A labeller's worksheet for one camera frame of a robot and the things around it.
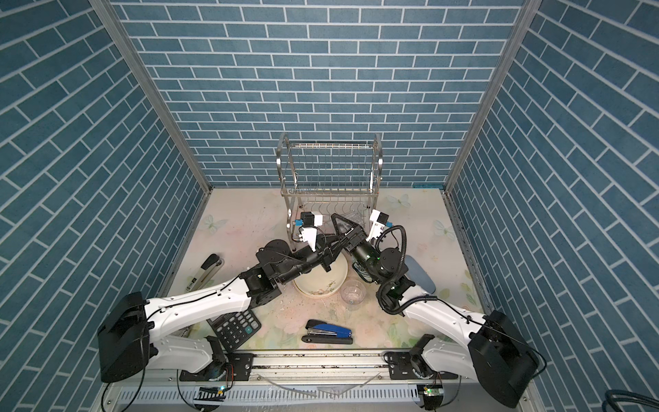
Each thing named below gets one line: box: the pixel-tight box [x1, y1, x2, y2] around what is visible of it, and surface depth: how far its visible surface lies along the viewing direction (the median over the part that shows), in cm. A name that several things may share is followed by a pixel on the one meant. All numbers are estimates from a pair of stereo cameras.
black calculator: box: [205, 308, 262, 352], surface depth 80 cm
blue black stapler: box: [301, 319, 354, 346], surface depth 80 cm
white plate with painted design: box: [292, 253, 349, 297], surface depth 88 cm
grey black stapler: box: [185, 253, 225, 292], surface depth 93 cm
